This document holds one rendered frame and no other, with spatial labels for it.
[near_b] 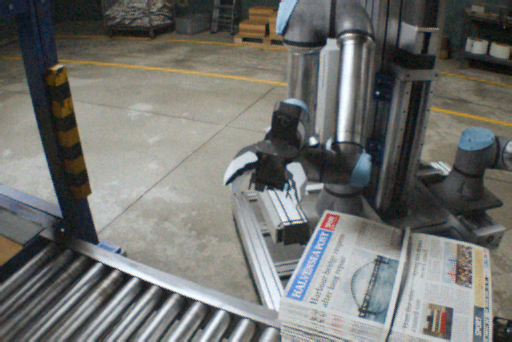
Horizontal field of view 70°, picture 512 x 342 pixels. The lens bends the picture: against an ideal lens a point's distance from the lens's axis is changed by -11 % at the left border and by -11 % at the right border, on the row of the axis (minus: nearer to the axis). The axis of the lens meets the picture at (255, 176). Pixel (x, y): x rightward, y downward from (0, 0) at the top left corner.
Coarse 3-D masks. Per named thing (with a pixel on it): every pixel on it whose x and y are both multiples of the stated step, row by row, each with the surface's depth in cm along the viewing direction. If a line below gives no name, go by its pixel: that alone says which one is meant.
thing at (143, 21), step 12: (108, 0) 744; (120, 0) 744; (132, 0) 700; (144, 0) 707; (156, 0) 717; (168, 0) 740; (108, 12) 736; (120, 12) 734; (132, 12) 720; (144, 12) 721; (156, 12) 725; (168, 12) 757; (108, 24) 758; (120, 24) 759; (132, 24) 747; (144, 24) 723; (156, 24) 724; (168, 24) 757
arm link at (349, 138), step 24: (336, 0) 93; (336, 24) 94; (360, 24) 91; (360, 48) 91; (360, 72) 90; (336, 96) 92; (360, 96) 89; (336, 120) 90; (360, 120) 89; (336, 144) 88; (360, 144) 88; (336, 168) 87; (360, 168) 86
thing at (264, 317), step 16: (48, 240) 117; (64, 240) 116; (80, 240) 116; (96, 256) 111; (112, 256) 111; (128, 272) 106; (144, 272) 106; (160, 272) 106; (176, 288) 101; (192, 288) 101; (208, 288) 101; (160, 304) 106; (208, 304) 97; (224, 304) 97; (240, 304) 97; (256, 304) 97; (208, 320) 100; (256, 320) 93; (272, 320) 92; (256, 336) 95
